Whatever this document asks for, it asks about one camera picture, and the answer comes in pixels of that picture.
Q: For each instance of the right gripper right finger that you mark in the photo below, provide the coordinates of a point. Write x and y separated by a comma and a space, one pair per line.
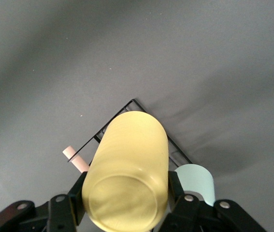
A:
190, 215

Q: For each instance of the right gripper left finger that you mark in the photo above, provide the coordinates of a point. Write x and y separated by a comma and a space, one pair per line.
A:
62, 210

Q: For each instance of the yellow plastic cup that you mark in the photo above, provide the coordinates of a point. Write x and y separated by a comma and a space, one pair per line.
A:
127, 169

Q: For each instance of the pale green plastic cup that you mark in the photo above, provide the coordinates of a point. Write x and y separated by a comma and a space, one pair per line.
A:
197, 178

